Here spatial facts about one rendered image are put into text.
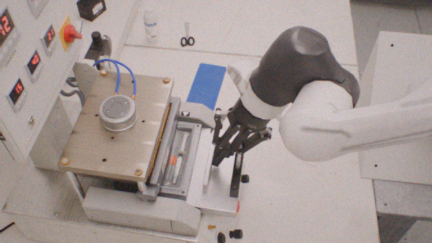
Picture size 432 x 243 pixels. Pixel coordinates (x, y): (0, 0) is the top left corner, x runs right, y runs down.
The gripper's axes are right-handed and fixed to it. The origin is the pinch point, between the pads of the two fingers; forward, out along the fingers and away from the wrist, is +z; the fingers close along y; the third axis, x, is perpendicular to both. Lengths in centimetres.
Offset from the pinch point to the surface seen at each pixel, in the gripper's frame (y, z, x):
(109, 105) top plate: -26.6, -3.6, -0.6
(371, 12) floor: 103, 71, 202
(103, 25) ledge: -44, 40, 64
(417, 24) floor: 132, 61, 196
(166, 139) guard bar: -12.7, 1.3, -0.4
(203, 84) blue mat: -3, 30, 45
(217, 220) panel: 6.5, 15.1, -8.6
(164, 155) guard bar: -11.8, 1.8, -4.3
